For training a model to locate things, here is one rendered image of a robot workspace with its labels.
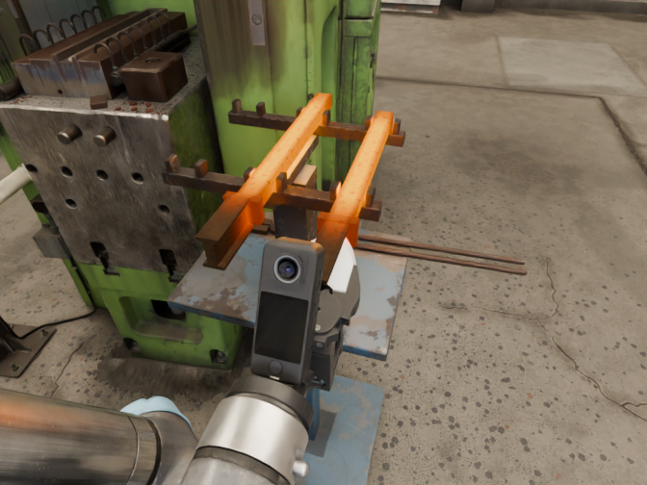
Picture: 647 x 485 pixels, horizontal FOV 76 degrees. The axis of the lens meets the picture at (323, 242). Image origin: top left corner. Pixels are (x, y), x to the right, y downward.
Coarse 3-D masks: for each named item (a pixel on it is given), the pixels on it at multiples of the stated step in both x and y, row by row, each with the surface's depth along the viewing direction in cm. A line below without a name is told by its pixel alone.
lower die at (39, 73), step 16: (128, 16) 110; (160, 16) 110; (176, 16) 110; (80, 32) 103; (96, 32) 99; (144, 32) 98; (160, 32) 103; (48, 48) 93; (64, 48) 86; (112, 48) 89; (128, 48) 91; (176, 48) 111; (16, 64) 85; (32, 64) 85; (48, 64) 84; (64, 64) 84; (80, 64) 83; (96, 64) 83; (112, 64) 86; (32, 80) 87; (48, 80) 86; (64, 80) 86; (80, 80) 85; (96, 80) 85; (80, 96) 88; (112, 96) 87
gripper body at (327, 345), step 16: (320, 304) 38; (336, 304) 38; (320, 320) 36; (336, 320) 36; (320, 336) 36; (336, 336) 36; (320, 352) 36; (336, 352) 41; (320, 368) 38; (336, 368) 42; (240, 384) 32; (256, 384) 31; (272, 384) 31; (288, 384) 34; (304, 384) 38; (320, 384) 40; (288, 400) 31; (304, 400) 32; (304, 416) 31
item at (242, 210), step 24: (312, 120) 67; (288, 144) 61; (264, 168) 56; (288, 168) 60; (240, 192) 51; (264, 192) 53; (216, 216) 46; (240, 216) 49; (264, 216) 52; (216, 240) 43; (240, 240) 49; (216, 264) 45
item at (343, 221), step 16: (384, 112) 70; (384, 128) 65; (368, 144) 61; (384, 144) 65; (368, 160) 58; (352, 176) 54; (368, 176) 54; (352, 192) 51; (336, 208) 49; (352, 208) 49; (320, 224) 47; (336, 224) 46; (352, 224) 46; (320, 240) 44; (336, 240) 44; (352, 240) 47; (336, 256) 42
